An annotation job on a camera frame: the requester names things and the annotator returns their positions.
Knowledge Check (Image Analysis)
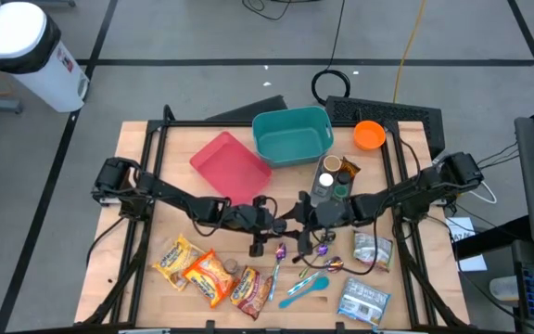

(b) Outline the tan-lid spice jar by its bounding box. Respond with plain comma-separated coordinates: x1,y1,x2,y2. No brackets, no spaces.
322,154,342,173

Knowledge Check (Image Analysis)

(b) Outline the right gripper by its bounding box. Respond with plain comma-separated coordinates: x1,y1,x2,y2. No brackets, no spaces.
279,189,324,256

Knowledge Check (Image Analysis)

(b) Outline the white paper sheet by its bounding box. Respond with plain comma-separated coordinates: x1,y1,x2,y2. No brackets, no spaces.
443,216,489,273

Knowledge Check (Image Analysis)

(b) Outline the white trash can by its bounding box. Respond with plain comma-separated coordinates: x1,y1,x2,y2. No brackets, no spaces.
0,1,91,114

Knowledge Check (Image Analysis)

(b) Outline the black coiled cable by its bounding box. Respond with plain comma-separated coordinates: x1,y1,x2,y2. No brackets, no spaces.
311,0,352,107

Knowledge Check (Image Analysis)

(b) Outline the pink plastic tray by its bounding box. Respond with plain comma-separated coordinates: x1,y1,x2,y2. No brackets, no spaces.
188,131,273,211

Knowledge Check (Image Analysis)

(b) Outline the black desk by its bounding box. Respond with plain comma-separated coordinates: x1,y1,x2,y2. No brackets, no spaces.
451,213,534,334

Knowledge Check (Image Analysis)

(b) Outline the orange ramen packet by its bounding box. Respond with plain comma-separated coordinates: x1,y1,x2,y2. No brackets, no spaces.
182,249,240,310

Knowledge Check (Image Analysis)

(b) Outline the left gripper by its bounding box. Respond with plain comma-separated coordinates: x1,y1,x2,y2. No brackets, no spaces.
248,194,294,259

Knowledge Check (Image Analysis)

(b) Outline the grey plastic bin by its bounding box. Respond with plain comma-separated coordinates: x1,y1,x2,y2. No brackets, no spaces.
310,155,356,210

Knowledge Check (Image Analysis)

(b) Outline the dark metal spoon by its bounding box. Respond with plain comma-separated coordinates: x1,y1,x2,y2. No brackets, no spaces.
291,230,337,263

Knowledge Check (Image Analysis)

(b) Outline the iridescent spoon teal-white handle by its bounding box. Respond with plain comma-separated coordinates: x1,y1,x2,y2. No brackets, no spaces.
286,256,345,297
268,242,287,302

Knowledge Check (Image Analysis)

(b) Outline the red ramen packet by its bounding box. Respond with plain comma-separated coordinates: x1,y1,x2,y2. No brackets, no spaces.
229,264,275,322

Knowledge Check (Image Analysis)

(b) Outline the teal plastic bin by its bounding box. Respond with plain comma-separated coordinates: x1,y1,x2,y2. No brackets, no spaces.
251,105,335,169

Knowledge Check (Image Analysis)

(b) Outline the green-edged silver snack packet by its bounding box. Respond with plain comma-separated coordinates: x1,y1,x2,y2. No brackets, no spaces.
352,230,395,274

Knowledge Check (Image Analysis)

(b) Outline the black flat panel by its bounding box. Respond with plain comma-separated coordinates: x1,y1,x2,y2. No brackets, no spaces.
205,94,287,122

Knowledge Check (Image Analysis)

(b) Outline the yellow cable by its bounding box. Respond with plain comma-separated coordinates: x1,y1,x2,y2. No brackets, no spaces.
392,0,428,104

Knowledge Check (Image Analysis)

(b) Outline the white computer mouse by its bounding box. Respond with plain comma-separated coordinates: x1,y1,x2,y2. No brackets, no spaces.
488,276,522,302

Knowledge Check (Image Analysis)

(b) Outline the black floor cable loop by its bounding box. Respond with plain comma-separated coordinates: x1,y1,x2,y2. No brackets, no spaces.
241,0,322,22

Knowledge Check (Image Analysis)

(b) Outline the blue-edged silver snack packet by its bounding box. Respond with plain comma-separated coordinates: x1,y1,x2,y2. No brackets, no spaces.
337,276,392,327

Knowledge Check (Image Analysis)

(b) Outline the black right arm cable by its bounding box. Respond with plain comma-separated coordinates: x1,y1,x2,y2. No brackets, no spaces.
303,215,380,276

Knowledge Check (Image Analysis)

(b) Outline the black table frame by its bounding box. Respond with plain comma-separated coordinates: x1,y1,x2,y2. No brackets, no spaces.
74,104,471,334

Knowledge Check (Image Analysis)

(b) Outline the white cable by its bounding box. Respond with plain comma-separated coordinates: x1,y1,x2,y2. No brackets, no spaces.
433,155,499,205

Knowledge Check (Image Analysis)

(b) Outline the orange plastic bowl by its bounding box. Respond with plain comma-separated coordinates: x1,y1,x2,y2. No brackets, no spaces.
352,120,388,152

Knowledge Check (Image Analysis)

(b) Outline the orange-brown snack packet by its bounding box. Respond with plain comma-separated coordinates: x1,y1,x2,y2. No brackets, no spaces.
339,156,362,180

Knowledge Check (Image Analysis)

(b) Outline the teal plastic spoon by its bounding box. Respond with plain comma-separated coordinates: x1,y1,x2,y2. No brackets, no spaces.
278,276,331,310

